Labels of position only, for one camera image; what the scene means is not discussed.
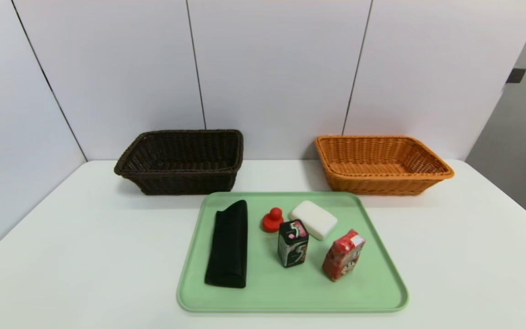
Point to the small red rubber toy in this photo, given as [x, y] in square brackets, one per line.
[272, 223]

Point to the black gum box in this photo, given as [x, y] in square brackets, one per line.
[292, 249]

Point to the dark brown wicker basket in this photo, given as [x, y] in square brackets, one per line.
[176, 183]

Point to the light green plastic tray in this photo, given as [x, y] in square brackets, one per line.
[254, 288]

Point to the orange wicker basket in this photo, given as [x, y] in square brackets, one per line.
[381, 185]

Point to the white soap bar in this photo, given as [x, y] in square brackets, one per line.
[314, 219]

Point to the dark wall bracket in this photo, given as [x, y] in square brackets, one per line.
[516, 75]

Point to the black glasses case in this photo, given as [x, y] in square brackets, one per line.
[228, 246]

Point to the red snack packet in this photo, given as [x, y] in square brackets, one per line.
[340, 260]

